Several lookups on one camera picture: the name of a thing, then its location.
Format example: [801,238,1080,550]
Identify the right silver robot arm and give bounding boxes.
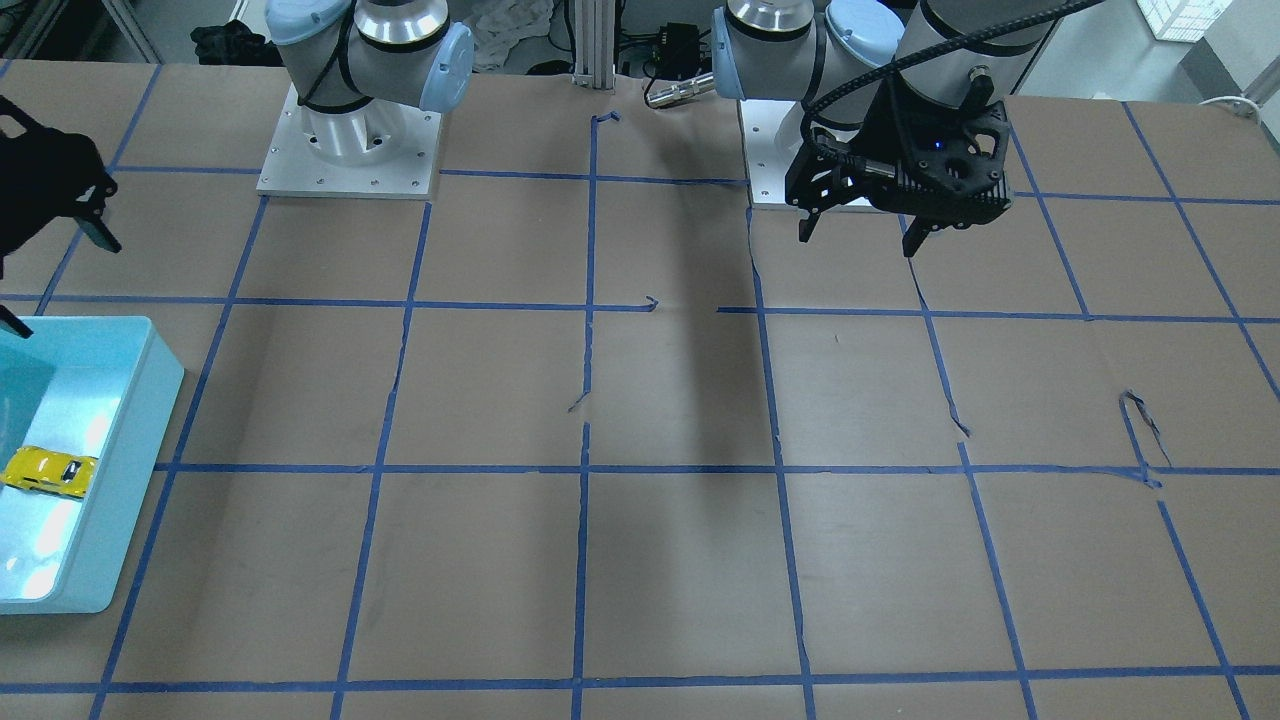
[3,1,475,319]

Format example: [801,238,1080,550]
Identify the aluminium frame post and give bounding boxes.
[571,0,618,94]

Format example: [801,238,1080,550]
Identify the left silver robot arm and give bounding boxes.
[710,1,1078,258]

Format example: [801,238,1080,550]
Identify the yellow beetle toy car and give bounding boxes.
[3,445,99,500]

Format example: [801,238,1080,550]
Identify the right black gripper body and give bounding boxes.
[1,96,119,258]

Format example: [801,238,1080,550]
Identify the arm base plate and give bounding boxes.
[256,87,445,201]
[739,100,803,211]

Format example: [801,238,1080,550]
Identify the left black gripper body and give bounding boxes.
[783,76,1012,227]

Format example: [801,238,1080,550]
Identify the teal plastic storage bin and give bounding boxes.
[1,316,184,615]

